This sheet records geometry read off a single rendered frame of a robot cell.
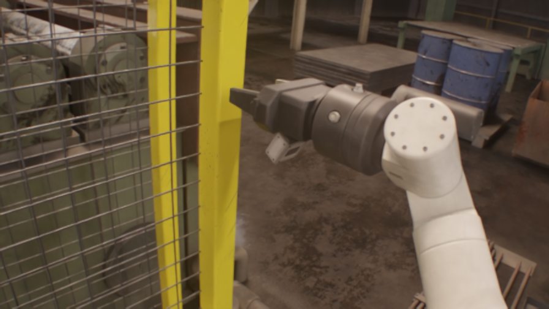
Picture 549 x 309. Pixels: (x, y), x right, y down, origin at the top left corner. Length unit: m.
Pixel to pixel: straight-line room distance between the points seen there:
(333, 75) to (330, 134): 5.23
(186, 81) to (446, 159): 1.28
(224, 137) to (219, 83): 0.09
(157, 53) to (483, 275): 0.80
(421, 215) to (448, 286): 0.11
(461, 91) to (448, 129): 4.35
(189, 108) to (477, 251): 1.34
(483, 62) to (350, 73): 1.79
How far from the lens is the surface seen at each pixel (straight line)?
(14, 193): 1.44
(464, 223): 0.37
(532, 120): 4.46
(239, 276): 2.16
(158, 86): 0.97
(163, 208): 1.11
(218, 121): 0.61
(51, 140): 1.47
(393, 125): 0.38
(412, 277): 2.44
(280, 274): 2.25
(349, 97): 0.44
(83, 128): 1.53
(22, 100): 1.36
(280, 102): 0.47
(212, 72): 0.60
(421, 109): 0.39
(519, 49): 8.09
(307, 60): 5.88
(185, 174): 1.76
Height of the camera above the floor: 1.49
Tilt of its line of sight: 25 degrees down
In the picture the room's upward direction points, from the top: 5 degrees clockwise
